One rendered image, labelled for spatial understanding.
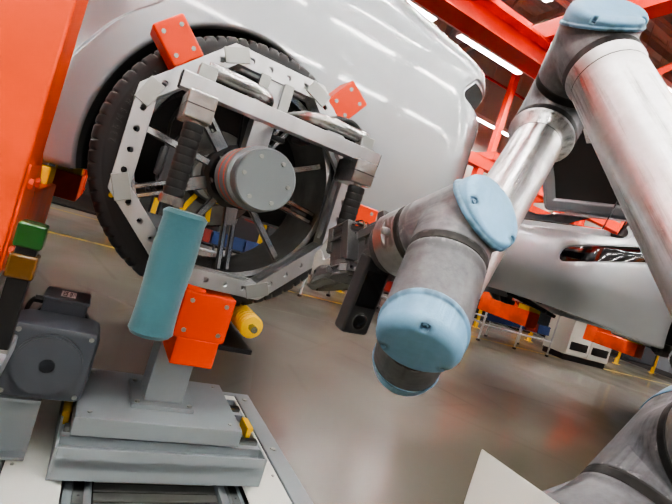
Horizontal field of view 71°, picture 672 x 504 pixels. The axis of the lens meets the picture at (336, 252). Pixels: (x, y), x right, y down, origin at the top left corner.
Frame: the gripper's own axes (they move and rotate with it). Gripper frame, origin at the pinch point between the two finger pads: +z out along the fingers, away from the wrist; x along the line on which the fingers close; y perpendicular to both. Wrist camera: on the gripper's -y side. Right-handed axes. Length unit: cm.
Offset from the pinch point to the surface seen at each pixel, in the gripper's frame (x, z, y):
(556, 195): -349, 145, 192
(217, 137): 10, 33, 42
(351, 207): -10.5, 5.0, 20.2
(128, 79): 32, 31, 46
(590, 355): -808, 364, 116
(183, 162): 22.9, 8.5, 19.1
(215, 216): -8, 81, 43
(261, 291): -7.2, 35.6, 7.5
